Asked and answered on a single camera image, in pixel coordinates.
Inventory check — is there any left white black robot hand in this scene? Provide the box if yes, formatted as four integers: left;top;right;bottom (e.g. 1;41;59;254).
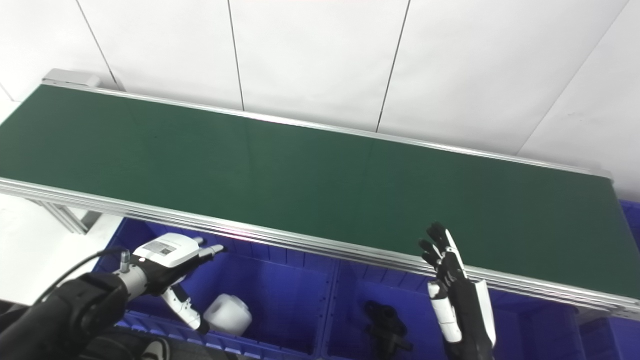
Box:
131;232;226;335

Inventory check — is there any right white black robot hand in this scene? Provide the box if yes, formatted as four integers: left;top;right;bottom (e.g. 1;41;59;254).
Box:
418;222;497;360

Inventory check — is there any white round plastic part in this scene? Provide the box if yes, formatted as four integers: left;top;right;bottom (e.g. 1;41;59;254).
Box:
203;293;253;337

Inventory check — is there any blue bin with black part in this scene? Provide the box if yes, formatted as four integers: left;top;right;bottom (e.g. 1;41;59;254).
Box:
322;259;582;360

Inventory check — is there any black plastic part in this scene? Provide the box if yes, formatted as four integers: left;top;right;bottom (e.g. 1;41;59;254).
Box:
363;299;414;360

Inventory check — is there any aluminium conveyor leg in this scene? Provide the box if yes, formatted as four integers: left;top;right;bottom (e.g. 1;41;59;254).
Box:
34;199;104;235

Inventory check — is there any blue bin with white parts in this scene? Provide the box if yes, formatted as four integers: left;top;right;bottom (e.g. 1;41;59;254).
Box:
92;217;342;360

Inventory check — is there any green conveyor belt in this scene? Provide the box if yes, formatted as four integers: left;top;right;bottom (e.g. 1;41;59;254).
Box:
0;84;640;302
0;77;640;321

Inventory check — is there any grey conveyor end housing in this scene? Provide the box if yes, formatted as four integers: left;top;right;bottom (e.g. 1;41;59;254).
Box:
42;68;101;89

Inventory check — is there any black white robot torso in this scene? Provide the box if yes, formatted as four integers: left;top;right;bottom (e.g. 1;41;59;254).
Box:
95;334;241;360

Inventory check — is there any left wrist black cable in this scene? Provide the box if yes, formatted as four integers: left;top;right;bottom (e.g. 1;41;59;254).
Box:
32;247;132;306

